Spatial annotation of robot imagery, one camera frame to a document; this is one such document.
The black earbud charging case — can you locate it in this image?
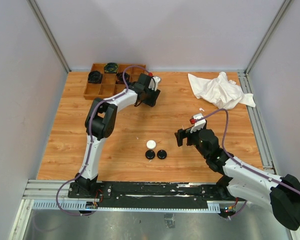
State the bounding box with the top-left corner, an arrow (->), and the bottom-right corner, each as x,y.
157,149 -> 168,160

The white round case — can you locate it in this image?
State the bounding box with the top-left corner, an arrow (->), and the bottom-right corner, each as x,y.
146,139 -> 157,150

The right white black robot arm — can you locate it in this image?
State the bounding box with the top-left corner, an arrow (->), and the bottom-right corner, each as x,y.
174,128 -> 300,231

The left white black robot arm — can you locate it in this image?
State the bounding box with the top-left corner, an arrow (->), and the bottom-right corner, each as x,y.
71,73 -> 162,198

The dark rolled fabric middle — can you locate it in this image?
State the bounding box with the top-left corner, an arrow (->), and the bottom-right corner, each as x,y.
116,72 -> 130,85

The dark rolled fabric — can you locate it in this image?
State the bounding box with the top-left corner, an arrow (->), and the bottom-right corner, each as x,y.
116,72 -> 130,85
87,70 -> 103,84
103,62 -> 119,74

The wooden compartment tray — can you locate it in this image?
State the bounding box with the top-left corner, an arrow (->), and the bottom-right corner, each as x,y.
83,63 -> 147,100

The dark rolled fabric top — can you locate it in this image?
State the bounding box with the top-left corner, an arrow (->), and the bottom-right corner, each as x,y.
103,62 -> 119,74

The white crumpled cloth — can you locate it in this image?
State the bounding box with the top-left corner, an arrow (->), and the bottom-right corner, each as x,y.
187,71 -> 256,110

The dark rolled fabric far left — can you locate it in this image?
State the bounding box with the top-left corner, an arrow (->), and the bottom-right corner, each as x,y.
87,70 -> 103,84

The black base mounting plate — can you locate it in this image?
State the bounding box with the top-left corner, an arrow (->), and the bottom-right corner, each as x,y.
67,181 -> 236,205

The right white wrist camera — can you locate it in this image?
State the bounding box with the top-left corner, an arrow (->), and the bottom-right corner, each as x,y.
190,113 -> 207,133

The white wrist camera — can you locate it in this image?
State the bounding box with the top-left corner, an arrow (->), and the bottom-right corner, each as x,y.
190,113 -> 207,133
148,72 -> 162,91

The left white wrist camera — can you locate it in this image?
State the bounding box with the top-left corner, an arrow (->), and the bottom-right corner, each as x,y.
148,72 -> 162,91

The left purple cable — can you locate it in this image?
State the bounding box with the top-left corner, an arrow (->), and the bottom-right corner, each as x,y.
55,65 -> 152,217

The purple cable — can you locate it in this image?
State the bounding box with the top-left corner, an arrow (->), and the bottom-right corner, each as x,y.
55,65 -> 152,217
194,108 -> 300,203

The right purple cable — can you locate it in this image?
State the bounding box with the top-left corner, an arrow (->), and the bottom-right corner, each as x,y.
194,108 -> 300,203

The white slotted cable duct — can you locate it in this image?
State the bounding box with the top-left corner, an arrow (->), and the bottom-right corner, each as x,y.
32,198 -> 222,214

